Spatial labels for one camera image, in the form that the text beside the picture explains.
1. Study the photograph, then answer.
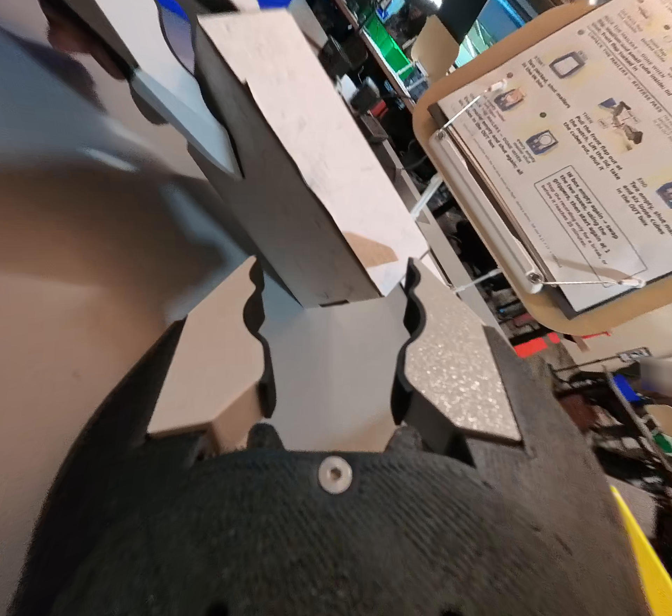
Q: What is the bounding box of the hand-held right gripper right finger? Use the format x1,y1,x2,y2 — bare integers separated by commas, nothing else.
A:
390,257,524,444

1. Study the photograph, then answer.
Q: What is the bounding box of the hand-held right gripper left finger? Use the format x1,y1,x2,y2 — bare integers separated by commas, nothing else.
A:
146,256,277,449

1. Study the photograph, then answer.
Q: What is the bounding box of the white cardboard mailer box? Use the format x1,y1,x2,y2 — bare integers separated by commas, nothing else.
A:
193,9,429,309

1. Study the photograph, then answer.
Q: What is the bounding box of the yellow plastic bin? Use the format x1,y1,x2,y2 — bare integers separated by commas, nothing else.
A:
611,487,672,616

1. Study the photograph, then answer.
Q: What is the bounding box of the grey desk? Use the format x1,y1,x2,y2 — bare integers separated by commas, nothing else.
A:
0,13,505,611

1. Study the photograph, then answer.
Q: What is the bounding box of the person's left hand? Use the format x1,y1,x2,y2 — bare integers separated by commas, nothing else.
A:
41,0,132,82

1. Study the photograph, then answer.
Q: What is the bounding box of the white stand with wooden board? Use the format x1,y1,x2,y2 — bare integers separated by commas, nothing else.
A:
409,0,672,339

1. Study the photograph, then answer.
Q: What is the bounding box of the small green plastic bin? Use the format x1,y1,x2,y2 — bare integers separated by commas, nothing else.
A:
362,13,427,77

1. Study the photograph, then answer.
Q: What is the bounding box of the cardboard sign on stand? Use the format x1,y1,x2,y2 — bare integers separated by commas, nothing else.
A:
411,15,463,82

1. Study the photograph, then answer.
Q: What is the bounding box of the printed instruction sheet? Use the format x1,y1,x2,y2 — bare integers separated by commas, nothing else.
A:
437,0,672,312

